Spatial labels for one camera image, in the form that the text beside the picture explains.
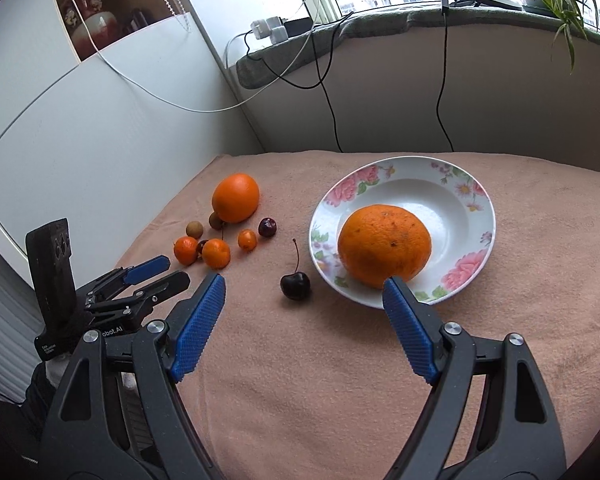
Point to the oval kumquat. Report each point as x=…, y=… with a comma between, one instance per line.
x=247, y=239

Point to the smooth medium orange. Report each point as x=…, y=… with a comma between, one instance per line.
x=236, y=197

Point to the small tangerine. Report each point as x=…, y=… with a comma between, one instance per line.
x=216, y=253
x=185, y=251

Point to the large rough orange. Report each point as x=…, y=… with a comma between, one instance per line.
x=384, y=246

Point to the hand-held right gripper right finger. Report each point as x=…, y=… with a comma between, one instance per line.
x=410, y=330

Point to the grey windowsill cloth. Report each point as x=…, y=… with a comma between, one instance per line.
x=380, y=22

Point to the brown longan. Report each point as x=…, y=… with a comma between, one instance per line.
x=194, y=229
x=215, y=220

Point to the white charger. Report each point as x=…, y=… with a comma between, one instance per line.
x=261, y=29
x=280, y=34

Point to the long-stemmed dark cherry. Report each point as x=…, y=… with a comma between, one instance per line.
x=295, y=286

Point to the black power adapter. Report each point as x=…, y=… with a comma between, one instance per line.
x=298, y=26

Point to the peach blanket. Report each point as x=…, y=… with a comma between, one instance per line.
x=330, y=390

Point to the red white vase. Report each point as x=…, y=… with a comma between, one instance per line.
x=87, y=20

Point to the white ribbed panel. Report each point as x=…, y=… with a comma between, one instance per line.
x=5, y=320

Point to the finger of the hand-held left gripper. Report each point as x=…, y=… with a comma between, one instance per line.
x=147, y=267
x=167, y=285

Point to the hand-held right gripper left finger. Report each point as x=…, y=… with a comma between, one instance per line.
x=200, y=327

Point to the dark shelf items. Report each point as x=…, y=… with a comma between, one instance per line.
x=137, y=19

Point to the floral white plate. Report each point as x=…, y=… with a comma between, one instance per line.
x=430, y=200

